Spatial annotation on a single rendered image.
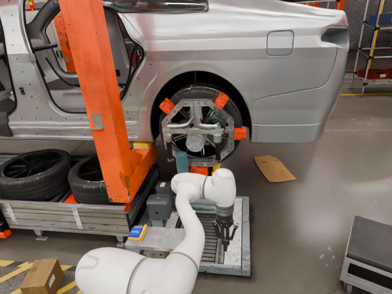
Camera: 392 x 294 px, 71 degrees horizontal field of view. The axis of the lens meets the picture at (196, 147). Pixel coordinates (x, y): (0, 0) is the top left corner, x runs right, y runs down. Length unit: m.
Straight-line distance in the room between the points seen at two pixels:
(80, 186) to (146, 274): 1.70
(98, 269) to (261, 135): 1.62
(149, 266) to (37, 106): 2.12
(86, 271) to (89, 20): 1.21
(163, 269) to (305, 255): 1.70
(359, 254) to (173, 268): 1.41
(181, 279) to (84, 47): 1.29
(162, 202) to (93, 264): 1.36
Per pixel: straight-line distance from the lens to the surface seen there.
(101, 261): 0.82
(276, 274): 2.19
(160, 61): 2.06
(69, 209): 2.42
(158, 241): 1.78
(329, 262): 2.36
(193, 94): 2.04
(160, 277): 0.76
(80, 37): 1.66
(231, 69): 1.99
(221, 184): 1.14
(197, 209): 2.47
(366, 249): 2.04
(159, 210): 2.17
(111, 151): 1.82
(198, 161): 2.18
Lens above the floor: 1.69
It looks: 26 degrees down
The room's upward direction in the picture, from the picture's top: 4 degrees counter-clockwise
